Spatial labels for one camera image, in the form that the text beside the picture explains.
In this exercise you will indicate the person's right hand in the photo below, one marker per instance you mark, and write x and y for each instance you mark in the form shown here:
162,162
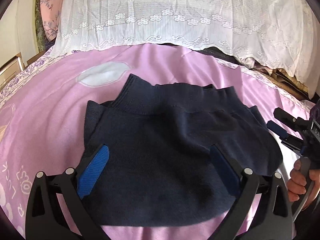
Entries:
297,182

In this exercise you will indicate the white lace cover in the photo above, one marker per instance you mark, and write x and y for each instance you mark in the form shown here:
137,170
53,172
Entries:
275,33

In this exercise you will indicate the pink bed sheet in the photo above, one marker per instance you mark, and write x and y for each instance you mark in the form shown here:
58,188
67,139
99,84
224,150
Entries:
43,108

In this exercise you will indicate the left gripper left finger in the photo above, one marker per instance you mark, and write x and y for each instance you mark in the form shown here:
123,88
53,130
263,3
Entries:
45,218

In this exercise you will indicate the pink floral pillow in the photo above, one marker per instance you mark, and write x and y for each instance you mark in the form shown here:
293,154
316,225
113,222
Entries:
50,14

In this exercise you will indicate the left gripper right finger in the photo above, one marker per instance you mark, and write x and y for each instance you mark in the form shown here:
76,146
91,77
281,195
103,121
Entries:
273,217

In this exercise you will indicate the navy knit cardigan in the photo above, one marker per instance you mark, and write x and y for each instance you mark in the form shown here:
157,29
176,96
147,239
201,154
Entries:
159,171

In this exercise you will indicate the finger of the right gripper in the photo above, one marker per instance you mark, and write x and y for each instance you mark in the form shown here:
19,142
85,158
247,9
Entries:
278,130
287,119

